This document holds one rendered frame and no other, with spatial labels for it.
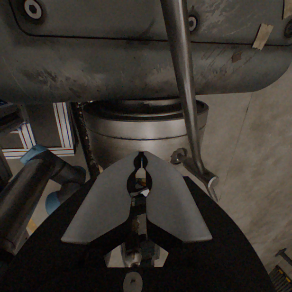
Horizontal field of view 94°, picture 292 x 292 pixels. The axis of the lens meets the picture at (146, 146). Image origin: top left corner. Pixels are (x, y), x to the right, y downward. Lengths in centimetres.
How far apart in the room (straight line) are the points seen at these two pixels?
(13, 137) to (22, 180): 111
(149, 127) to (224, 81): 14
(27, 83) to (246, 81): 31
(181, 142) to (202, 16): 18
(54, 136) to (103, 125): 117
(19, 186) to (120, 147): 25
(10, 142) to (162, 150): 142
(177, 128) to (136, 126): 7
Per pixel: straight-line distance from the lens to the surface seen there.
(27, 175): 45
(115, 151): 27
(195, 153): 18
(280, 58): 32
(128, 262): 80
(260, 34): 28
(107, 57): 19
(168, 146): 25
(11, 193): 41
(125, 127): 24
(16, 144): 155
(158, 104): 28
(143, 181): 46
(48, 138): 143
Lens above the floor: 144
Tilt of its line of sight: 59 degrees down
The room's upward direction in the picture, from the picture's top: 151 degrees clockwise
